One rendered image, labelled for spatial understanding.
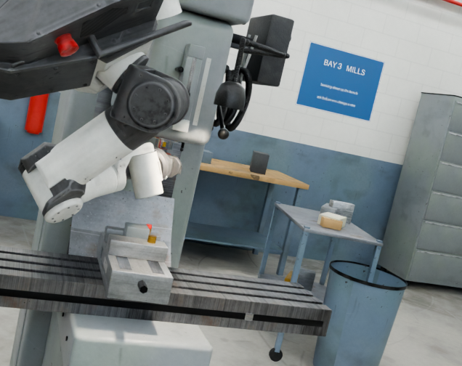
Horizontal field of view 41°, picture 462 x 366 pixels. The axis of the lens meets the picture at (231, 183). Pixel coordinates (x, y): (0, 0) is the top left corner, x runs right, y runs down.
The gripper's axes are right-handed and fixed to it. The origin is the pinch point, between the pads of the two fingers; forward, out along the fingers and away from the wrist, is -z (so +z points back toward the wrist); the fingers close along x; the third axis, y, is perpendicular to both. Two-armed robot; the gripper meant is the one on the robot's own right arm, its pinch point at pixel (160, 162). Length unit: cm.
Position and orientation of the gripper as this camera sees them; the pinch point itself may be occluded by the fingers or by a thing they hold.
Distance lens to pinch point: 164.2
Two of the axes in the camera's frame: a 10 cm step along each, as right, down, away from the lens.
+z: -0.5, 1.0, -9.9
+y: -2.2, 9.7, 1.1
